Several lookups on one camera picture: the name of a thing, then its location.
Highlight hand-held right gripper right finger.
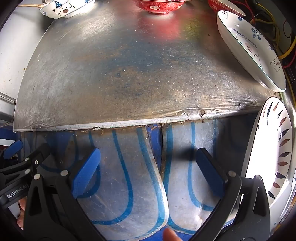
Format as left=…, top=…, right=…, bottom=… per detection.
left=190, top=147, right=271, bottom=241

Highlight yellow and red cables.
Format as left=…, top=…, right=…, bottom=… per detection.
left=250, top=5, right=296, bottom=59

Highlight white bear print bowl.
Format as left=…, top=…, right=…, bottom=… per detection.
left=39, top=0, right=77, bottom=19

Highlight red cable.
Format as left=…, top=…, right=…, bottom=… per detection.
left=240, top=0, right=295, bottom=40

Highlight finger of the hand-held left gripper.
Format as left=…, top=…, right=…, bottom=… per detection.
left=0, top=142, right=51, bottom=183
left=0, top=140, right=23, bottom=163

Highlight white bear print plate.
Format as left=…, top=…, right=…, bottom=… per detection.
left=216, top=10, right=287, bottom=92

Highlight dark red bowl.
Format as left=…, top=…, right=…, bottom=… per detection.
left=135, top=0, right=186, bottom=15

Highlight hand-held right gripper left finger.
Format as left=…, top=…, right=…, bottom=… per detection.
left=23, top=147, right=107, bottom=241

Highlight grey metal frame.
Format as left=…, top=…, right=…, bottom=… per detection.
left=0, top=92, right=16, bottom=123

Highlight white leaf pattern plate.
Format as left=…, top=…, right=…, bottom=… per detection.
left=240, top=97, right=293, bottom=210

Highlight person's left hand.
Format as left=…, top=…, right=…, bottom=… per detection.
left=16, top=197, right=29, bottom=230

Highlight person's foot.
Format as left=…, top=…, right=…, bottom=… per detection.
left=163, top=228, right=179, bottom=241

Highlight small red patterned bowl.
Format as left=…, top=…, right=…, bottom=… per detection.
left=207, top=0, right=246, bottom=17

